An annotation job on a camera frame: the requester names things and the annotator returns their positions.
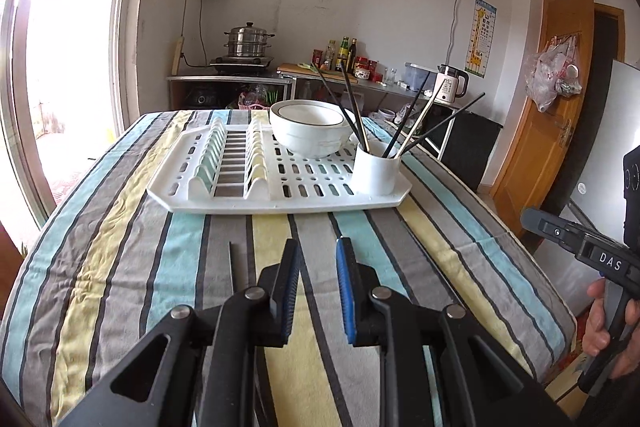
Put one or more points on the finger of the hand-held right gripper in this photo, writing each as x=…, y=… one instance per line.
x=532, y=219

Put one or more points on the power strip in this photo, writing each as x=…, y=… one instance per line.
x=177, y=57

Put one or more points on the white electric kettle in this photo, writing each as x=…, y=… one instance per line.
x=447, y=84

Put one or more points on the small seasoning bottle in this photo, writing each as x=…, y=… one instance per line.
x=331, y=54

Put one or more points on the steel cabinet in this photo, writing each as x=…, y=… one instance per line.
x=225, y=82

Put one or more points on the clear water container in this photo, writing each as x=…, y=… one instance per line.
x=417, y=77

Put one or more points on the dark glass bottle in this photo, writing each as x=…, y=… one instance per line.
x=354, y=54

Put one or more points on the sliding glass door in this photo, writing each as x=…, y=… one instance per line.
x=130, y=32

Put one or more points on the wooden chopstick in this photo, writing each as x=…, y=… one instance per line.
x=420, y=122
x=364, y=134

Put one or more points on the white plastic dish rack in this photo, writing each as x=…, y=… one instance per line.
x=380, y=202

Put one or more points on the black chopstick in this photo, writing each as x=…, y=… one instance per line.
x=353, y=107
x=233, y=267
x=445, y=122
x=335, y=102
x=406, y=117

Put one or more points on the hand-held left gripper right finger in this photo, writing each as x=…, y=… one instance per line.
x=345, y=287

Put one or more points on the black chopsticks in cup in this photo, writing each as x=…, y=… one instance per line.
x=390, y=89

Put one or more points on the hanging plastic bag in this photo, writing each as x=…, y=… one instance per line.
x=550, y=77

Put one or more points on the yellow-capped dark bottle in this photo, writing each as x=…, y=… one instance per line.
x=345, y=49

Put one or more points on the person's right hand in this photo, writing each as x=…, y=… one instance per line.
x=596, y=322

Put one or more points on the wall poster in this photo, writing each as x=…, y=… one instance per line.
x=480, y=37

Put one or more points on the red cans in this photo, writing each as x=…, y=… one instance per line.
x=365, y=68

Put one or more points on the wooden cutting board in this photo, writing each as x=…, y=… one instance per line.
x=295, y=69

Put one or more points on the white cup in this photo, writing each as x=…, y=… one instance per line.
x=375, y=174

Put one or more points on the wooden door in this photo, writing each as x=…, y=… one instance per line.
x=530, y=147

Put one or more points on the gas stove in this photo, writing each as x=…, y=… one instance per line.
x=240, y=64

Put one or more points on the black-rimmed white bowl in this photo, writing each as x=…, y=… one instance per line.
x=310, y=117

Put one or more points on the striped tablecloth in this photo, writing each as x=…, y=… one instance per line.
x=125, y=232

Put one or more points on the large white bowl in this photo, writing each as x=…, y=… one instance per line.
x=310, y=142

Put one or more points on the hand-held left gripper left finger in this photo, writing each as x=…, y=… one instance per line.
x=290, y=287

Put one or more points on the steel steamer pot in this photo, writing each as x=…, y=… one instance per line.
x=247, y=39

